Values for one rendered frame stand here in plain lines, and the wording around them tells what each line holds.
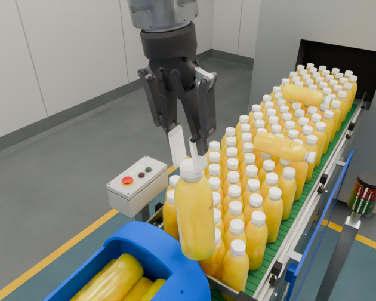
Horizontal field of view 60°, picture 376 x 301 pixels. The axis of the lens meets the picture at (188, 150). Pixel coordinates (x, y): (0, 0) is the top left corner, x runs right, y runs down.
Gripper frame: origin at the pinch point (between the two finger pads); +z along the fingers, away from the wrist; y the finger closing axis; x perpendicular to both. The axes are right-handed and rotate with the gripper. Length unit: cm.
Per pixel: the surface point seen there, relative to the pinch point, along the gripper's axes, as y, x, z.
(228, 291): -2, 8, 52
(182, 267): -2.8, -4.8, 27.2
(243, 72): -207, 379, 149
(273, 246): -1, 35, 61
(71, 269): -127, 12, 134
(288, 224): -1, 48, 62
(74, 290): -25.7, -19.0, 35.2
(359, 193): 21, 39, 31
